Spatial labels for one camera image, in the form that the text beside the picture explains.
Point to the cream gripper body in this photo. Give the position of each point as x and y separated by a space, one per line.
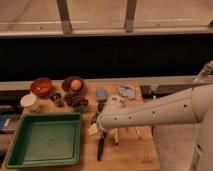
93 129

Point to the black handled brush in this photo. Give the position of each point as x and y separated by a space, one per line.
103 135

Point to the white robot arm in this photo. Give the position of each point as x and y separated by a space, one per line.
192 105

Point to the small metal cup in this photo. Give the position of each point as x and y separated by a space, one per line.
56 98

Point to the white cup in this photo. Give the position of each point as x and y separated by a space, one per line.
30 103

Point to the cream spatula tool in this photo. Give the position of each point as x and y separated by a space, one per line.
114 133

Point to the blue sponge block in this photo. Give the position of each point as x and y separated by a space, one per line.
101 94

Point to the orange ball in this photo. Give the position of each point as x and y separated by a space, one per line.
76 84

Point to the dark maroon bowl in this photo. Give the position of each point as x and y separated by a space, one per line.
66 85

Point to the green plastic tray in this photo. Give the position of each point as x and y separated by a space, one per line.
46 140

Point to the crumpled blue cloth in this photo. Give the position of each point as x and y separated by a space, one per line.
127 91

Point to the red bowl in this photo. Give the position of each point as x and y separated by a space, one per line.
41 87

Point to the blue object at left edge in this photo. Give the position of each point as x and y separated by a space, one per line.
4 122

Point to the grey faucet fixture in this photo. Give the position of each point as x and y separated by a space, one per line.
205 72

